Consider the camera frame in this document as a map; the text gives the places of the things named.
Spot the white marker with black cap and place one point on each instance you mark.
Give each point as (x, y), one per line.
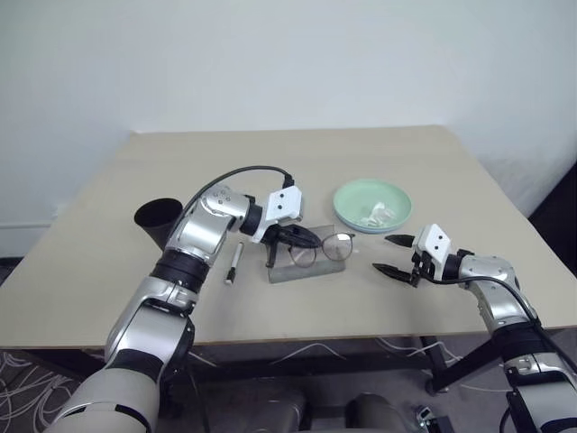
(234, 264)

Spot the black cup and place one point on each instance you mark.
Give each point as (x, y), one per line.
(153, 218)

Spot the clear glasses case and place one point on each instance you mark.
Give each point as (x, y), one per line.
(306, 273)

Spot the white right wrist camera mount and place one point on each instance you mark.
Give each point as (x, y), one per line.
(433, 243)

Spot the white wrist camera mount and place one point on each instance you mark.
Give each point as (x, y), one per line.
(433, 243)
(284, 203)

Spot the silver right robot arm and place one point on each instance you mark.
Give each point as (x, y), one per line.
(496, 288)

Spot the caster wheel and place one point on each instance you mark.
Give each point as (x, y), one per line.
(426, 417)

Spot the light blue plate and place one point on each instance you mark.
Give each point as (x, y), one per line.
(367, 231)

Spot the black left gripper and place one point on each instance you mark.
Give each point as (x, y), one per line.
(281, 231)

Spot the black table frame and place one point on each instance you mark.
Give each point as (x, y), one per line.
(315, 363)

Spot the crumpled clear plastic wrapper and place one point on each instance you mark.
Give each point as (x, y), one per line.
(376, 214)

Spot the green plate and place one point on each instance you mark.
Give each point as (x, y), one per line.
(365, 194)

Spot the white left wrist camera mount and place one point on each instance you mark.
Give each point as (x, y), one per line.
(284, 203)

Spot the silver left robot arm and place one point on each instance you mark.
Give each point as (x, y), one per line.
(135, 325)

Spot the thin metal frame glasses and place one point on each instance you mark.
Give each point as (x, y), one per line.
(339, 245)

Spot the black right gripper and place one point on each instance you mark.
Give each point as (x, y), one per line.
(421, 269)

